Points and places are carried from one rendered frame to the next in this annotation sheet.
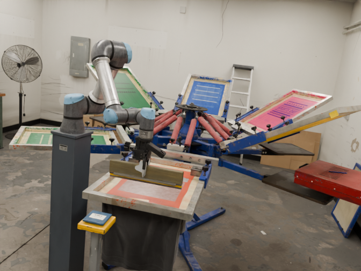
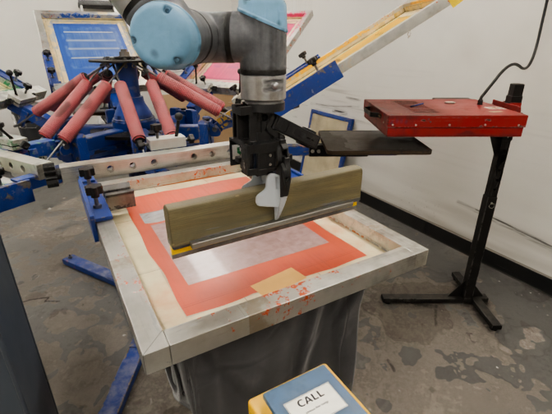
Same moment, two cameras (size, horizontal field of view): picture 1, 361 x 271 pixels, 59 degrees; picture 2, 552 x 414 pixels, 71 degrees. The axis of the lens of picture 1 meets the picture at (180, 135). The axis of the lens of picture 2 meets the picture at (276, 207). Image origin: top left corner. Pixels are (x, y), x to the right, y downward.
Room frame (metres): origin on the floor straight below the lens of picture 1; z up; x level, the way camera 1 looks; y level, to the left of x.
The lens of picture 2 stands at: (1.10, 0.59, 1.39)
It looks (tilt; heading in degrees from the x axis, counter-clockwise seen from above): 24 degrees down; 320
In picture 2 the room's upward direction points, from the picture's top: straight up
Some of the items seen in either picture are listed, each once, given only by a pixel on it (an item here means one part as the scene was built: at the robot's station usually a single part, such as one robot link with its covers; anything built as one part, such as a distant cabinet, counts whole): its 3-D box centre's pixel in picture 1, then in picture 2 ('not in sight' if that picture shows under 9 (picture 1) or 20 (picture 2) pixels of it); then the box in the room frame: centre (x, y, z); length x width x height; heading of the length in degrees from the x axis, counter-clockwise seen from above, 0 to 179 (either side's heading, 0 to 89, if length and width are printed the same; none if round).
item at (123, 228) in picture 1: (137, 237); (282, 362); (1.58, 0.17, 0.74); 0.45 x 0.03 x 0.43; 80
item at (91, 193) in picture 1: (156, 179); (224, 218); (1.87, 0.11, 0.97); 0.79 x 0.58 x 0.04; 170
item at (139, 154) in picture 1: (143, 148); (259, 137); (1.62, 0.19, 1.24); 0.09 x 0.08 x 0.12; 80
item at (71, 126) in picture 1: (72, 123); not in sight; (1.93, 0.67, 1.25); 0.15 x 0.15 x 0.10
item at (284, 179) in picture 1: (248, 170); (278, 148); (2.47, -0.58, 0.91); 1.34 x 0.40 x 0.08; 50
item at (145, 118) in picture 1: (146, 119); (260, 36); (1.62, 0.18, 1.40); 0.09 x 0.08 x 0.11; 44
